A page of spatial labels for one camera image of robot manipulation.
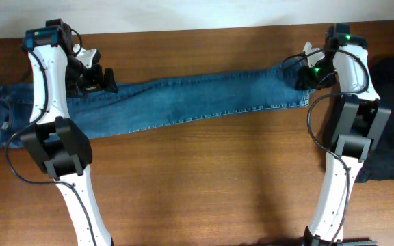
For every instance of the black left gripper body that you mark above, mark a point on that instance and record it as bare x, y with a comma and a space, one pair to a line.
80, 76

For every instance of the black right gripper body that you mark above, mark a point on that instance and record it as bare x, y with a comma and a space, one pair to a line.
322, 76

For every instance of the blue denim jeans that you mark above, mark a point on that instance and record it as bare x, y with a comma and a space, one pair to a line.
164, 102

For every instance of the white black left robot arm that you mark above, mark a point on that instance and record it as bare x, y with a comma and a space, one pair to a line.
62, 70

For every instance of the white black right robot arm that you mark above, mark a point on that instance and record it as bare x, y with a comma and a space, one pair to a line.
348, 54

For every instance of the grey metal bracket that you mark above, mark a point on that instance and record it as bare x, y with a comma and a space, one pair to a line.
359, 243

